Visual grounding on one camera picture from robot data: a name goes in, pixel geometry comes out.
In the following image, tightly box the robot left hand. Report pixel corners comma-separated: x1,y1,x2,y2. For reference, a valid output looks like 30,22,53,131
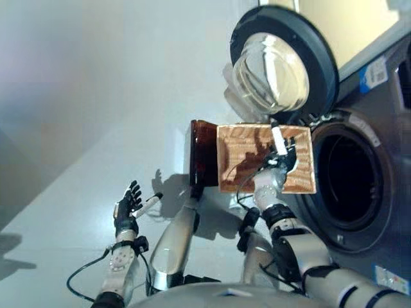
112,180,164,234

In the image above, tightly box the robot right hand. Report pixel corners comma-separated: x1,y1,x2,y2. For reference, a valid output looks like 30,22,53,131
265,124,298,176

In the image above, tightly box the round glass washing machine door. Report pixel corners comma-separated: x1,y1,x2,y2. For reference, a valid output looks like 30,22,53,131
223,4,341,124

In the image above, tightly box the dark grey washing machine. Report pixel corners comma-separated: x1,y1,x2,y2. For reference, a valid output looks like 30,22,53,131
293,31,411,289

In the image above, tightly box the rectangular woven wicker basket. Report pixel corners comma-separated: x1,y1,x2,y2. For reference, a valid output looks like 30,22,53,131
216,124,317,194

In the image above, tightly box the silver robot left leg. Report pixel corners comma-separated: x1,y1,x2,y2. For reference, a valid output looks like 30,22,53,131
149,187,202,291

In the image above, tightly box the silver robot leg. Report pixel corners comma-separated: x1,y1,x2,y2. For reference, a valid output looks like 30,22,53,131
236,207,280,286
149,187,202,291

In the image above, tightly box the glossy brown stool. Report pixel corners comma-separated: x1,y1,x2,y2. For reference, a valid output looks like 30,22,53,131
188,119,221,201

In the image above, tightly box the silver robot right leg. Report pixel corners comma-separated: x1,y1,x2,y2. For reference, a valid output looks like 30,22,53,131
236,207,280,286

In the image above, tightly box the blue white label sticker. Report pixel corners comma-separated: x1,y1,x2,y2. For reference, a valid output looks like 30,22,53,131
359,57,389,94

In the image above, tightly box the grey robot torso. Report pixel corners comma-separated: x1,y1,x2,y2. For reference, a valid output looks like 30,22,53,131
128,282,322,308

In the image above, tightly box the white colourful label sticker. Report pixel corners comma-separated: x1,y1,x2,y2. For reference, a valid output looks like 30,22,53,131
374,264,411,288

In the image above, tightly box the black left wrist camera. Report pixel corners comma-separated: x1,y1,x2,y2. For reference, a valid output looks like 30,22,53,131
134,235,150,253

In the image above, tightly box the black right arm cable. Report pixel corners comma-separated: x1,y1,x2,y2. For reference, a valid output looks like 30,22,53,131
236,165,267,211

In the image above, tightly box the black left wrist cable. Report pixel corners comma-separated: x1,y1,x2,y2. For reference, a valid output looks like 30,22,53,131
66,245,153,302

